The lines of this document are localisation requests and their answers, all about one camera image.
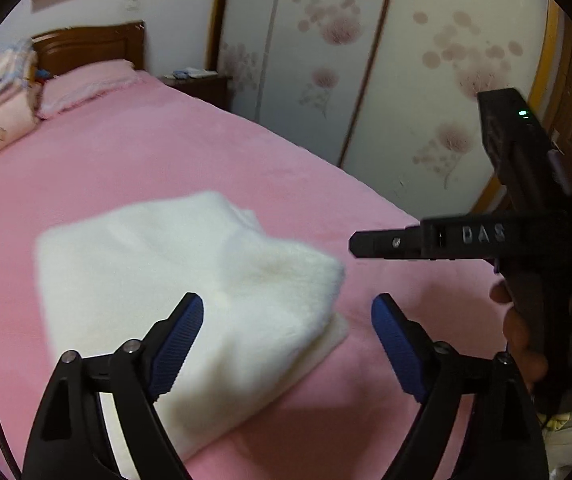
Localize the white fluffy cardigan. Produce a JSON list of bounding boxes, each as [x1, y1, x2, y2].
[[34, 191, 349, 458]]

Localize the right hand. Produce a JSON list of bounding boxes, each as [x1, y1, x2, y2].
[[489, 281, 548, 391]]

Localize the pink bed sheet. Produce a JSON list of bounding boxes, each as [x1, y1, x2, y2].
[[0, 76, 504, 479]]

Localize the floral wardrobe doors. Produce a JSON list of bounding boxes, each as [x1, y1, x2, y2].
[[211, 0, 564, 218]]

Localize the pink pillow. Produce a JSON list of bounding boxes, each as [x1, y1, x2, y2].
[[36, 58, 151, 120]]

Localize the wooden nightstand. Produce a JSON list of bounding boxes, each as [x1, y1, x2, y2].
[[160, 67, 233, 110]]

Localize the dark wooden headboard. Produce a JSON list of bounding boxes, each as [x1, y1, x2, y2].
[[32, 21, 146, 76]]

